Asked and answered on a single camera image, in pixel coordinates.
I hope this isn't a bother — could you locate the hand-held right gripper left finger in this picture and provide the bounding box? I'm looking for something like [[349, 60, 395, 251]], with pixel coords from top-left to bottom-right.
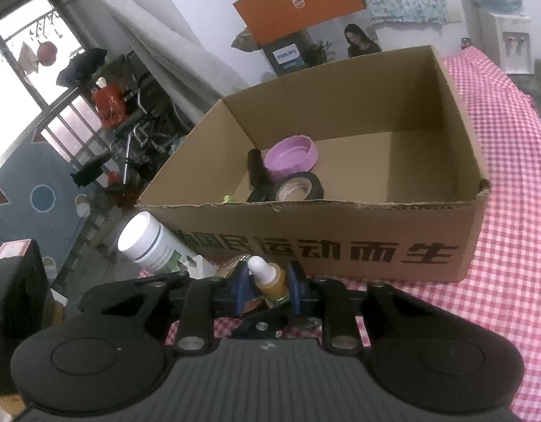
[[78, 261, 256, 354]]

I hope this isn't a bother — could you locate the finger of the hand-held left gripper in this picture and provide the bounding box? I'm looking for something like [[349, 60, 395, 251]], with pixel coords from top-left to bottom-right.
[[232, 305, 327, 340]]

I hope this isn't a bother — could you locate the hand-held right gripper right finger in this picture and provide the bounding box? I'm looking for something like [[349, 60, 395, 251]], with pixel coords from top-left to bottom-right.
[[287, 261, 434, 353]]

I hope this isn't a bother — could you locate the amber dropper bottle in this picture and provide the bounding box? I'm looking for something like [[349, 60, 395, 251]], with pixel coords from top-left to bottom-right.
[[246, 255, 294, 305]]

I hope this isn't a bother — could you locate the large cardboard box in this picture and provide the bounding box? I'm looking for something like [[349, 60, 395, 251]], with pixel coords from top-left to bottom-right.
[[135, 44, 492, 285]]

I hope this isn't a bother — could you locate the white pill bottle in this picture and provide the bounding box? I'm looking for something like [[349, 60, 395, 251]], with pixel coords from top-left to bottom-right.
[[117, 210, 217, 276]]

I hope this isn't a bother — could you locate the black cylinder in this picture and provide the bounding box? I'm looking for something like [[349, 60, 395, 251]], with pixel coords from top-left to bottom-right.
[[246, 148, 271, 188]]

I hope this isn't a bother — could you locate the blue cloth with shapes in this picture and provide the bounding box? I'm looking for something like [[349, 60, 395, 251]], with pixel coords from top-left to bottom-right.
[[0, 140, 105, 265]]

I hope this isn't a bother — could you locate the white cup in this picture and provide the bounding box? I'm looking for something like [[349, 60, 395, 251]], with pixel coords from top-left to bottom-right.
[[74, 193, 92, 219]]

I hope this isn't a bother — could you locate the purple plastic lid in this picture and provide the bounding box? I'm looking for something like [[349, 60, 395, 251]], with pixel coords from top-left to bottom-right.
[[263, 136, 321, 182]]

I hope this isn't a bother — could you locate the black rag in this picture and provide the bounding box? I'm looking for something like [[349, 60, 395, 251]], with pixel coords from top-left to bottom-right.
[[70, 151, 111, 188]]

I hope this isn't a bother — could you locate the red plastic bag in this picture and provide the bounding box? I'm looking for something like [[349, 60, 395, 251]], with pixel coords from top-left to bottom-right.
[[90, 83, 129, 130]]

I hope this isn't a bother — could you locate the barred window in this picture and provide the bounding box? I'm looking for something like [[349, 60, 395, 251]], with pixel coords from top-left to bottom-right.
[[0, 0, 118, 177]]

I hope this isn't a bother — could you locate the black hanging garment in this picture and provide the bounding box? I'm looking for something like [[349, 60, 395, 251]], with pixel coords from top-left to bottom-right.
[[56, 47, 108, 87]]

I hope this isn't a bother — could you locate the pink checkered cloth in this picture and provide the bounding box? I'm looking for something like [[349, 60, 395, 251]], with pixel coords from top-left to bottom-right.
[[137, 45, 541, 422]]

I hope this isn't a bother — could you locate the white curtain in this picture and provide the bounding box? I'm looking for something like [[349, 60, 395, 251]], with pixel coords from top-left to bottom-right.
[[47, 0, 263, 135]]

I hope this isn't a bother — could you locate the orange-flap printed carton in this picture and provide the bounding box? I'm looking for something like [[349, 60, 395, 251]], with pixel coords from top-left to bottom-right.
[[230, 0, 384, 78]]

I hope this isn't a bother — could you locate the white water dispenser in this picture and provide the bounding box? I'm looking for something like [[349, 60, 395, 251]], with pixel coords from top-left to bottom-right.
[[474, 8, 534, 76]]

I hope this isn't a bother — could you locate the metal-frame cart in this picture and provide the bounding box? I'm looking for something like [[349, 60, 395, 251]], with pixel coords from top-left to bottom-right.
[[104, 74, 197, 206]]

